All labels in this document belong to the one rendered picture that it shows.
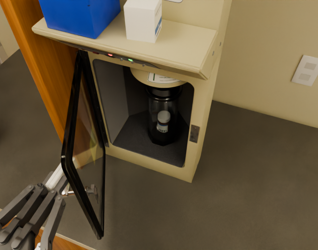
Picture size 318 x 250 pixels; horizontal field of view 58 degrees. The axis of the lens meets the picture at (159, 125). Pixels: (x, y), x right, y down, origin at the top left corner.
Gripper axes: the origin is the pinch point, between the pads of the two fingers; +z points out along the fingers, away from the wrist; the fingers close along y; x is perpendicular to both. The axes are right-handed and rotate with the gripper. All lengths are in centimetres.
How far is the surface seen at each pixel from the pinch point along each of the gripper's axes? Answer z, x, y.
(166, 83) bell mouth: 29.8, -1.8, -10.8
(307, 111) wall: 70, 33, -54
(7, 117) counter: 29, 37, 55
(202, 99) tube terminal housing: 27.4, -1.9, -20.3
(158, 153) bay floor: 29.8, 29.4, -8.7
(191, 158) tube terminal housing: 27.4, 22.9, -20.1
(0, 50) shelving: 68, 42, 95
